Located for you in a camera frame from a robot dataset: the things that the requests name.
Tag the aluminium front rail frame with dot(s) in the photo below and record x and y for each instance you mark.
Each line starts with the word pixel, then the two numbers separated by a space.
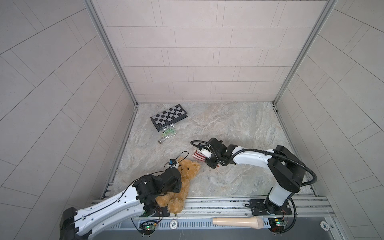
pixel 311 215

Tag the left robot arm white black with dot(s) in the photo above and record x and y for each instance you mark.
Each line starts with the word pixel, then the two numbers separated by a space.
pixel 137 200

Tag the red white striped sweater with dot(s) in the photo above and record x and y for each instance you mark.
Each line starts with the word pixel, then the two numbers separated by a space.
pixel 202 155

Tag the right aluminium corner post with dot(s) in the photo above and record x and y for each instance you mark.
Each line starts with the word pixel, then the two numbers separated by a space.
pixel 324 15

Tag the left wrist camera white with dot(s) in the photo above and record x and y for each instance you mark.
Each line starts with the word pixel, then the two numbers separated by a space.
pixel 173 163

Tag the left green circuit board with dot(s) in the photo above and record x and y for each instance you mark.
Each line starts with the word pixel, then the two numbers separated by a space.
pixel 148 227

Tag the beige cylindrical handle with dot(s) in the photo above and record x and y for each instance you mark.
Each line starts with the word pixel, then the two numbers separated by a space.
pixel 251 222

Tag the right green circuit board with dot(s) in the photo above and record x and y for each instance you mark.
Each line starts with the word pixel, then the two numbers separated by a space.
pixel 277 225

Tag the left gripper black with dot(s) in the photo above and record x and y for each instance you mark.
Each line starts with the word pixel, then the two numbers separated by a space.
pixel 177 187

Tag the green circuit board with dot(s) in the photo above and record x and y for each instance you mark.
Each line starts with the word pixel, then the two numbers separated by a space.
pixel 148 227
pixel 277 225

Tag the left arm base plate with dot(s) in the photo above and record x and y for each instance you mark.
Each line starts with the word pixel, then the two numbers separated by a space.
pixel 160 210

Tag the folded black white chessboard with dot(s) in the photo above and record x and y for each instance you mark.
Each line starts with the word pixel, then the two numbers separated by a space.
pixel 168 117

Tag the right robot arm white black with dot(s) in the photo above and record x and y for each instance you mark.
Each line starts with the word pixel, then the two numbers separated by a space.
pixel 286 168

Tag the small green clear bag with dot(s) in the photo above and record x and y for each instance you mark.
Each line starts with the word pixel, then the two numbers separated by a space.
pixel 167 132

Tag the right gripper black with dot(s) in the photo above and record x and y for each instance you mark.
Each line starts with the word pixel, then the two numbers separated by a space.
pixel 209 163

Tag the left aluminium corner post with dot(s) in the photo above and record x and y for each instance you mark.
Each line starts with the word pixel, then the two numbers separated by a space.
pixel 90 7

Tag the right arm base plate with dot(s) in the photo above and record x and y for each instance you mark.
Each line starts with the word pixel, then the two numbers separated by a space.
pixel 261 208

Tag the aluminium corner post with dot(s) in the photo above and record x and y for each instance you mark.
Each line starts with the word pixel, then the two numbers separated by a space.
pixel 324 15
pixel 90 7

